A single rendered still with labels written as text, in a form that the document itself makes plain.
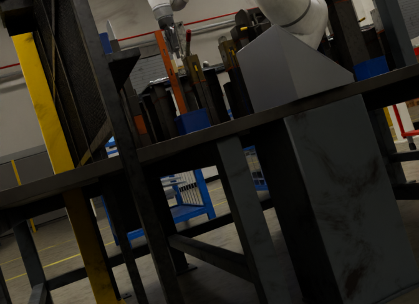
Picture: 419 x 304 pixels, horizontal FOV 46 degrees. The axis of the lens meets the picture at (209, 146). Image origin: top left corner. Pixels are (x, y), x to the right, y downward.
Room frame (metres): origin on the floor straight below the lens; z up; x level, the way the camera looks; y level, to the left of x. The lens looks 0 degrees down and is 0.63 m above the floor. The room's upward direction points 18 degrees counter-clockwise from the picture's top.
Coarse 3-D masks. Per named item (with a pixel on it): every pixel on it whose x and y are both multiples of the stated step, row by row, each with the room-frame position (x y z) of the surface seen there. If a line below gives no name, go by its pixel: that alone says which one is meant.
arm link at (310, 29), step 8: (312, 0) 1.68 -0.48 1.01; (320, 0) 1.72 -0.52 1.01; (312, 8) 1.67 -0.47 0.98; (320, 8) 1.71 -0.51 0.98; (304, 16) 1.65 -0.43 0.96; (312, 16) 1.67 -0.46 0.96; (320, 16) 1.71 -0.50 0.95; (272, 24) 1.71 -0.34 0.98; (296, 24) 1.66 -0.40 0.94; (304, 24) 1.66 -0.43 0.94; (312, 24) 1.68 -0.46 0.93; (320, 24) 1.72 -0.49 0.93; (296, 32) 1.68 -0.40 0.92; (304, 32) 1.68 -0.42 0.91; (312, 32) 1.69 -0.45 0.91; (320, 32) 1.72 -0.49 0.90; (304, 40) 1.68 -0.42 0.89; (312, 40) 1.70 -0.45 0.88; (320, 40) 1.75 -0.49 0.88
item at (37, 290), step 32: (384, 96) 2.06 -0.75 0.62; (416, 96) 1.89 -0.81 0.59; (384, 128) 3.41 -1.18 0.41; (160, 160) 2.41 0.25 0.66; (192, 160) 1.85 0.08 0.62; (224, 160) 1.54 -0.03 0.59; (384, 160) 3.40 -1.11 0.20; (96, 192) 2.83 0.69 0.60; (128, 192) 2.59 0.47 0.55; (160, 192) 2.94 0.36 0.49; (224, 192) 1.60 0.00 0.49; (256, 192) 1.56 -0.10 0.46; (416, 192) 2.07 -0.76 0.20; (0, 224) 1.66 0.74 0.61; (128, 224) 2.58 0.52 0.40; (160, 224) 2.94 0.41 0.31; (224, 224) 3.04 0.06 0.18; (256, 224) 1.55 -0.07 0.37; (32, 256) 2.70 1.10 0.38; (224, 256) 1.91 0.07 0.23; (256, 256) 1.54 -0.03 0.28; (0, 288) 1.33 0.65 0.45; (32, 288) 2.62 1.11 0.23; (256, 288) 1.59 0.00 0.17
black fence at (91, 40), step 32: (64, 0) 1.18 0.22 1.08; (32, 32) 2.66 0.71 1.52; (64, 32) 1.37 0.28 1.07; (96, 32) 0.99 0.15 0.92; (64, 64) 1.58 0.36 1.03; (96, 64) 0.98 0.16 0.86; (64, 96) 2.02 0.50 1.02; (96, 96) 1.16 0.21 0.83; (64, 128) 2.67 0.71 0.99; (96, 128) 1.35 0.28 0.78; (128, 128) 0.99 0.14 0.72; (96, 160) 1.58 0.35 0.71; (128, 160) 0.98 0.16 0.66; (96, 224) 2.77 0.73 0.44; (128, 256) 1.58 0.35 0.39; (160, 256) 0.99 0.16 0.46
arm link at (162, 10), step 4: (160, 4) 2.31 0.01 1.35; (164, 4) 2.31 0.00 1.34; (168, 4) 2.33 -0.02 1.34; (156, 8) 2.32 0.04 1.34; (160, 8) 2.31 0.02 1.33; (164, 8) 2.31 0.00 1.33; (168, 8) 2.32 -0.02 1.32; (156, 12) 2.32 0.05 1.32; (160, 12) 2.31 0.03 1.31; (164, 12) 2.31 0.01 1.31; (168, 12) 2.32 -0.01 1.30; (172, 12) 2.34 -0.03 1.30; (156, 16) 2.33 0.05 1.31; (160, 16) 2.31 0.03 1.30; (164, 16) 2.32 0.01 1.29; (172, 16) 2.37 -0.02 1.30; (156, 20) 2.35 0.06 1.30
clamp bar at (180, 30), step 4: (176, 24) 2.18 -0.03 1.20; (180, 24) 2.17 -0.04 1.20; (176, 28) 2.19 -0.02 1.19; (180, 28) 2.19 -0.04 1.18; (184, 28) 2.20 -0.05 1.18; (176, 32) 2.20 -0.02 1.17; (180, 32) 2.19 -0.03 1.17; (184, 32) 2.20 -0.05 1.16; (180, 36) 2.19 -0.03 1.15; (184, 36) 2.20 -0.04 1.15; (180, 40) 2.19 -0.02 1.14; (184, 40) 2.20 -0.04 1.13; (180, 44) 2.20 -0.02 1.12; (184, 44) 2.20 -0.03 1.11; (180, 48) 2.22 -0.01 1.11; (184, 48) 2.20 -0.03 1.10; (184, 52) 2.20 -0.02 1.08; (184, 56) 2.20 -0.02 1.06
